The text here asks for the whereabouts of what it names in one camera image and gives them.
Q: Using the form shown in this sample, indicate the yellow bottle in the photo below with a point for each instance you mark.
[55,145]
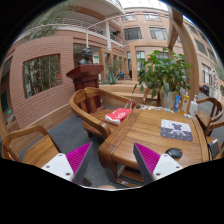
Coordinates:
[185,103]

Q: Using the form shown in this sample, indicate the wooden armchair behind table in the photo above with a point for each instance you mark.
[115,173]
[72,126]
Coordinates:
[86,104]

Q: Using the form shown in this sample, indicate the wooden pillar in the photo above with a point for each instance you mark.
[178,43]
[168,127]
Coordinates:
[177,28]

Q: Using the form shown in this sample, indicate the red wooden pedestal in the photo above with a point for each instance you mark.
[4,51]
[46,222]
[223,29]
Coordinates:
[86,75]

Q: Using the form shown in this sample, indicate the white plant pot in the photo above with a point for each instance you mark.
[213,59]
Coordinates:
[167,100]

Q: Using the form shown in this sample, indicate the wooden chair at left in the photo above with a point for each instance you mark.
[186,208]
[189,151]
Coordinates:
[32,145]

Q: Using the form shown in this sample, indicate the wooden chair at right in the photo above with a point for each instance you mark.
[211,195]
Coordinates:
[208,123]

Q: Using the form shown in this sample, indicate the potted green plant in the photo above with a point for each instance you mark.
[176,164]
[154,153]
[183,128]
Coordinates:
[165,75]

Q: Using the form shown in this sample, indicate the white pump bottle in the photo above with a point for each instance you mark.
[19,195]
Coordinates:
[193,107]

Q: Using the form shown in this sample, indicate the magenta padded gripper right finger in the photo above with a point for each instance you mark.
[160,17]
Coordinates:
[154,166]

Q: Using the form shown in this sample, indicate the dark bust statue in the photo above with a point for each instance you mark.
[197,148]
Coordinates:
[86,56]

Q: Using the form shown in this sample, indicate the blue tube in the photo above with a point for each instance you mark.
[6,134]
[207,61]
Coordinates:
[177,103]

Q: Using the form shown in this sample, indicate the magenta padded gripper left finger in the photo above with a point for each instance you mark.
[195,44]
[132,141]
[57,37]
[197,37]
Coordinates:
[71,166]

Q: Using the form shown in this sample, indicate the red and white bag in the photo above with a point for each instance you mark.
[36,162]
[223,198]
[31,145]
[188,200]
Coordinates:
[117,116]

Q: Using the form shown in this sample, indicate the wooden chair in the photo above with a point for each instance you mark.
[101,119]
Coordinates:
[208,123]
[32,145]

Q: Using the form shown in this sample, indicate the black computer mouse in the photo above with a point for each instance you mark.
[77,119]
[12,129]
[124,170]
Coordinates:
[174,152]

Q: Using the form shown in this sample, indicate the wooden table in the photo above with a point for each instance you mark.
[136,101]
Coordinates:
[143,127]

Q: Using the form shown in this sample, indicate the grey patterned mouse pad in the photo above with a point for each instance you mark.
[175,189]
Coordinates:
[175,130]

